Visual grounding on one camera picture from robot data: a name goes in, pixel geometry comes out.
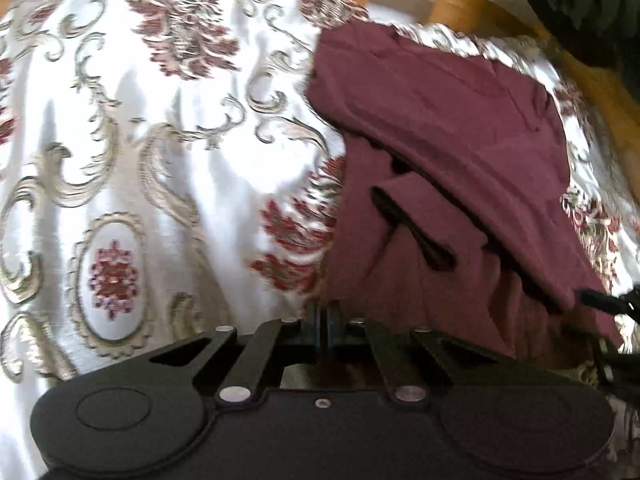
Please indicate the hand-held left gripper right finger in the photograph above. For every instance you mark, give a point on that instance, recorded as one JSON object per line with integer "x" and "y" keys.
{"x": 332, "y": 332}

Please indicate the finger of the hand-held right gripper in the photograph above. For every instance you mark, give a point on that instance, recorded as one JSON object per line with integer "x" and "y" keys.
{"x": 607, "y": 302}
{"x": 415, "y": 225}

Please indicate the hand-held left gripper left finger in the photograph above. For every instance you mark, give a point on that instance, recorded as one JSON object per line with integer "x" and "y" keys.
{"x": 315, "y": 332}

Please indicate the maroon garment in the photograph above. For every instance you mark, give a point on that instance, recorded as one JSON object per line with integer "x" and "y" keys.
{"x": 450, "y": 125}

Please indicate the white floral bedspread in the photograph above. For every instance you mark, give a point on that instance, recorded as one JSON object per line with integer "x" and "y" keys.
{"x": 200, "y": 185}

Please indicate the dark cloth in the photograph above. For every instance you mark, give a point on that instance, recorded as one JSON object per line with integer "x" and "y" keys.
{"x": 590, "y": 5}

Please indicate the wooden bed frame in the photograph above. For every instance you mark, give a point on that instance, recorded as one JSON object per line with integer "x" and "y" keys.
{"x": 480, "y": 0}

